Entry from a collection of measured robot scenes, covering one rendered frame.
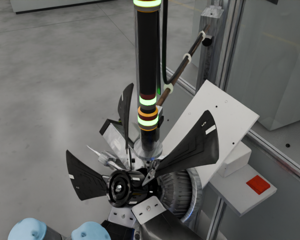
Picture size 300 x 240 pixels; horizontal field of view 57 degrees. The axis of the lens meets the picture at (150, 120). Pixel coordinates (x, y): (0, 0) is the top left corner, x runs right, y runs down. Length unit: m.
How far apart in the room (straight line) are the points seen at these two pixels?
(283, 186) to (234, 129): 0.56
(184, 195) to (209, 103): 0.35
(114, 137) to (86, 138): 1.66
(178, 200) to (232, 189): 0.47
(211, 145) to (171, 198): 0.30
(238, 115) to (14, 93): 3.10
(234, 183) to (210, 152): 0.70
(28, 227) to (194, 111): 0.71
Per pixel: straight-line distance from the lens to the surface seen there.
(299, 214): 1.52
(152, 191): 0.94
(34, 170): 2.71
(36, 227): 0.67
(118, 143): 1.17
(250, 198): 1.38
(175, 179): 0.97
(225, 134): 1.01
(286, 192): 1.49
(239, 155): 1.38
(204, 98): 1.09
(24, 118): 3.29
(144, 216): 0.88
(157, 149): 0.66
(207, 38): 1.12
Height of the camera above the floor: 1.95
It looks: 41 degrees down
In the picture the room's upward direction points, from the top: straight up
